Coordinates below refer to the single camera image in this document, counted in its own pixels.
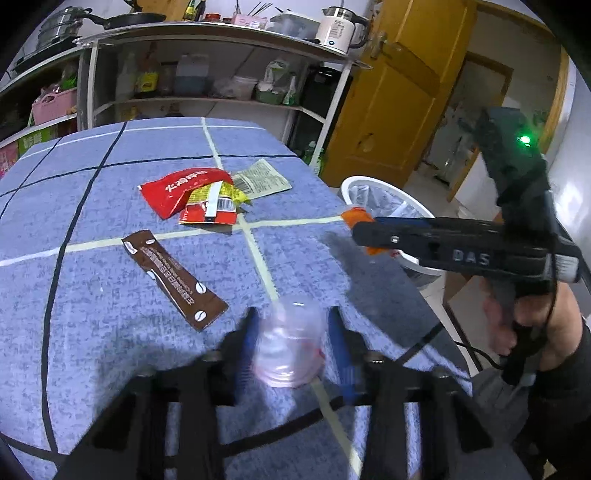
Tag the clear plastic bag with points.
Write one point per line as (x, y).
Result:
(223, 88)

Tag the brown sauce bottle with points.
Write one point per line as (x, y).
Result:
(147, 78)

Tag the dark glass bottle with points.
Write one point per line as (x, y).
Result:
(188, 9)
(199, 9)

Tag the black spatula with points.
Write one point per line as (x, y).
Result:
(131, 4)

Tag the yellow wooden door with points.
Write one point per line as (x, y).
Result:
(406, 115)

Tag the white trash bin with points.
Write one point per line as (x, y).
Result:
(369, 194)

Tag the wooden door frame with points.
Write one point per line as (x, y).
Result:
(561, 92)

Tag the green carton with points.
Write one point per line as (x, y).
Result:
(37, 138)

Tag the person's black shirt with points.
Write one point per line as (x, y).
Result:
(563, 415)

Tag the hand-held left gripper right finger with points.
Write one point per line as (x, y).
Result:
(339, 350)

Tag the green bottle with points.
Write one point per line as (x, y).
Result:
(321, 161)
(310, 152)

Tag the person's right forearm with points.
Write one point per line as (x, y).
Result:
(565, 327)

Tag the orange snack wrapper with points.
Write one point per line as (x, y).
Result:
(360, 214)

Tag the red snack wrapper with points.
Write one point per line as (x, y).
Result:
(171, 191)

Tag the dark round bottle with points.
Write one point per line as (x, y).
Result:
(173, 110)

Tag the black frying pan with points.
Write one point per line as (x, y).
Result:
(134, 19)

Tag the white plastic tub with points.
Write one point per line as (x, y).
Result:
(244, 87)

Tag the grey kitchen shelf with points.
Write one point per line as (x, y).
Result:
(46, 76)

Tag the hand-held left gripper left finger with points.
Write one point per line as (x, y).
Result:
(244, 341)

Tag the white and green bag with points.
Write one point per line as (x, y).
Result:
(274, 83)

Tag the bunch of chopsticks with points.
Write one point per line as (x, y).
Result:
(258, 8)

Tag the pink carton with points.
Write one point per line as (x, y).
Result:
(8, 161)

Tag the grey green wrapper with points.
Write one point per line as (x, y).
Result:
(265, 177)

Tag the pink utensil holder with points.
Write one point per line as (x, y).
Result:
(249, 21)

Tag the black appliance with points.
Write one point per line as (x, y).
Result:
(323, 97)

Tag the steel steamer pot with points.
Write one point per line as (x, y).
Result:
(60, 23)

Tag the person's right hand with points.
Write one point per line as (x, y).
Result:
(501, 323)

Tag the red and yellow wrapper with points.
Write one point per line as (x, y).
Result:
(207, 212)

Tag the yellow oil bottle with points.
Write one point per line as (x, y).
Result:
(131, 114)

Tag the black induction cooker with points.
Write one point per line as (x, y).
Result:
(37, 57)

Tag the clear storage box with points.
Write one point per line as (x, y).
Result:
(291, 25)

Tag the pink plastic basket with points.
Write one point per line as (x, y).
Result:
(53, 108)

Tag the brown jar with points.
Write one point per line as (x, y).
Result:
(167, 81)

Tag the person's grey pants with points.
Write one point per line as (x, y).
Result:
(494, 401)

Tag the white plastic jug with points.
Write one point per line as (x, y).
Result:
(125, 78)

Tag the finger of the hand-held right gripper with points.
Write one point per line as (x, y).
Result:
(406, 220)
(392, 237)

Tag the clear plastic cup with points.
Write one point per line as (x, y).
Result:
(288, 341)

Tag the white metal kitchen shelf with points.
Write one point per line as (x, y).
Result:
(207, 33)

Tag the brown sachet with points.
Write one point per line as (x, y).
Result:
(171, 277)

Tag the white electric kettle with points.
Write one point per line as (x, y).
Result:
(337, 30)

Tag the blue grey jug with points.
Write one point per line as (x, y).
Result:
(191, 78)

